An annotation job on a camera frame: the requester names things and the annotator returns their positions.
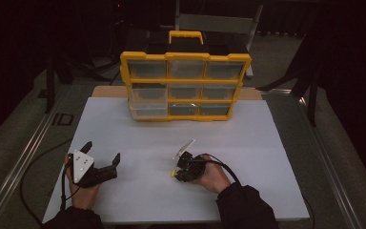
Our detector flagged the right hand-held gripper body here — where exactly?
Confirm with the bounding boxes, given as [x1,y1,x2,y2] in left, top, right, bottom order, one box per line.
[172,138,208,183]

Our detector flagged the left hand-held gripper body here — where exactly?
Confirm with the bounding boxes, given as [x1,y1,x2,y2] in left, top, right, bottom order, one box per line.
[72,150,118,189]

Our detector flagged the clear plastic storage drawer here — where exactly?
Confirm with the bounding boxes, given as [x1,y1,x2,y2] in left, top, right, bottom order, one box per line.
[129,83,170,120]

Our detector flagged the yellow black drawer organizer cabinet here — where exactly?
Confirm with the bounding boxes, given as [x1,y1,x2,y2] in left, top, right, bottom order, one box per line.
[119,30,253,123]

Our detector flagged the person's right hand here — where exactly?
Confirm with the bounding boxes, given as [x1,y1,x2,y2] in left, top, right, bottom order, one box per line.
[193,155,232,195]

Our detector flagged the person's left hand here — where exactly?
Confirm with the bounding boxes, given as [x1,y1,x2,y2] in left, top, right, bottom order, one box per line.
[64,154,101,211]

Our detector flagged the white table cover sheet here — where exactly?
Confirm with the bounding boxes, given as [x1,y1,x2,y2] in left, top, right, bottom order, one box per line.
[42,96,311,225]

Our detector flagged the black metal stand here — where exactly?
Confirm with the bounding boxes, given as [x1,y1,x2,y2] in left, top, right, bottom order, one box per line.
[44,53,58,115]
[255,31,320,128]

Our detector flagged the grid of clear drawers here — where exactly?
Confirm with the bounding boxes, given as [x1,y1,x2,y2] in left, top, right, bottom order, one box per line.
[127,59,246,117]

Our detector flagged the grey metal folding chair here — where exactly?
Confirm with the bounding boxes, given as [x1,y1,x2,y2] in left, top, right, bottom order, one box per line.
[174,0,264,79]

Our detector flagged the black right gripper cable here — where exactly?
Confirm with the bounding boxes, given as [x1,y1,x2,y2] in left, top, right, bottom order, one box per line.
[199,153,316,229]

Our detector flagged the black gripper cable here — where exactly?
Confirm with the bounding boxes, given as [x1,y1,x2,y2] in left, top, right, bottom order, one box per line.
[199,153,316,229]
[19,137,75,229]

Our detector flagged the metal floor rail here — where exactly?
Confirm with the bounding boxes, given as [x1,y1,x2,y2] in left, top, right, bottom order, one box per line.
[0,84,72,229]
[260,89,363,229]

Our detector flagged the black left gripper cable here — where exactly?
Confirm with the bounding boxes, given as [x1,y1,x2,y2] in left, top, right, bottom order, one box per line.
[19,137,75,229]

